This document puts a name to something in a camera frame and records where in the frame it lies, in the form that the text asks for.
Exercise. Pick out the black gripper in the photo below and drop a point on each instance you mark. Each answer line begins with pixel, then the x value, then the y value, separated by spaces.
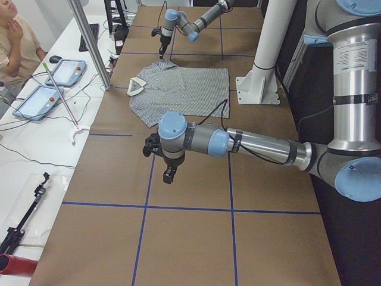
pixel 172 162
pixel 163 40

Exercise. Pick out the striped polo shirt white collar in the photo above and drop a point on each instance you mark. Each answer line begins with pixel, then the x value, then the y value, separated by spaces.
pixel 164 86

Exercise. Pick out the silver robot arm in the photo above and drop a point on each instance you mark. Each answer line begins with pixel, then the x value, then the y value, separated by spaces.
pixel 351 161
pixel 235 31

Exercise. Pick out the black box with white label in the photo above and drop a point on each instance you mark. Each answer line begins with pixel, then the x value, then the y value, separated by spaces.
pixel 119 35

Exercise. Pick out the upper blue teach pendant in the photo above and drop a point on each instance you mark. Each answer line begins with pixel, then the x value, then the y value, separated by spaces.
pixel 67 72

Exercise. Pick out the blue teach pendant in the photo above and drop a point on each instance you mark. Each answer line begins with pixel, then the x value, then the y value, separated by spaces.
pixel 67 72
pixel 38 104

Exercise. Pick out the metal rod with white hook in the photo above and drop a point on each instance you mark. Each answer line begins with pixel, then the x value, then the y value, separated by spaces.
pixel 77 127

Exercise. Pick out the black computer mouse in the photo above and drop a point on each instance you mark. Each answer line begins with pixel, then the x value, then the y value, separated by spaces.
pixel 54 59

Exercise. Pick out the lower blue teach pendant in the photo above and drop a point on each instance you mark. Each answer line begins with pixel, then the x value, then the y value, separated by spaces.
pixel 38 104

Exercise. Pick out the person in beige shirt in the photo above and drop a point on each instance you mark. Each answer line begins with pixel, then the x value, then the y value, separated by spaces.
pixel 21 52

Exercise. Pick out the red cylinder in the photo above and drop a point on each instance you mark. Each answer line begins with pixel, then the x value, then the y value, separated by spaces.
pixel 17 266

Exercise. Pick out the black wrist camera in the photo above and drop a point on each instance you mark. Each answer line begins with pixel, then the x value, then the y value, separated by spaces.
pixel 152 145
pixel 156 31

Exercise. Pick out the aluminium frame post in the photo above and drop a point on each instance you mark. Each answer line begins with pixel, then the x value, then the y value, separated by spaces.
pixel 82 22

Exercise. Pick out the white camera mast with base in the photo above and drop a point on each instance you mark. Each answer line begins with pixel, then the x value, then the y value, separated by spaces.
pixel 259 86

